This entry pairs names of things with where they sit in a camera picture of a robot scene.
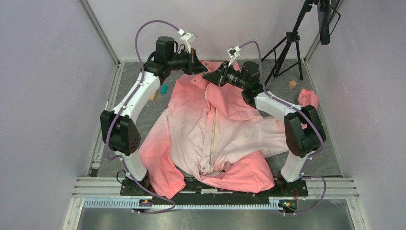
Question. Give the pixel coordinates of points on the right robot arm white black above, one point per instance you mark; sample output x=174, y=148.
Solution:
x=304, y=133

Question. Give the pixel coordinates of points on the long wooden block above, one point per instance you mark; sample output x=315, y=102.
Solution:
x=153, y=96

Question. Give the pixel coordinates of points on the black camera tripod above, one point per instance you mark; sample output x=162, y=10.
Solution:
x=291, y=37

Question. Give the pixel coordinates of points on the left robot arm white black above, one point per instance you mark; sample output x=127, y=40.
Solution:
x=119, y=132

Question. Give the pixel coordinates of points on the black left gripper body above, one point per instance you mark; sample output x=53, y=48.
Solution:
x=182, y=62

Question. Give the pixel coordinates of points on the teal block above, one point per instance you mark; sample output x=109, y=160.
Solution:
x=163, y=89

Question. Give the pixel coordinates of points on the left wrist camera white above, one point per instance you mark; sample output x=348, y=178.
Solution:
x=186, y=38

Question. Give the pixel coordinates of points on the small wooden block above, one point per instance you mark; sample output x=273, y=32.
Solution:
x=292, y=84

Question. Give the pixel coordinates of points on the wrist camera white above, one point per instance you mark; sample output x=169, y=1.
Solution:
x=186, y=38
x=234, y=54

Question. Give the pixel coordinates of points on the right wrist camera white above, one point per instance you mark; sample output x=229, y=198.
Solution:
x=234, y=54

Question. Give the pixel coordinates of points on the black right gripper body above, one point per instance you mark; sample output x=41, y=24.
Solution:
x=232, y=77

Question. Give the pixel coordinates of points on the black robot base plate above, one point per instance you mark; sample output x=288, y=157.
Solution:
x=198, y=193

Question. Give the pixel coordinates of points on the white slotted cable duct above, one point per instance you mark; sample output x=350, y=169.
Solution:
x=136, y=203

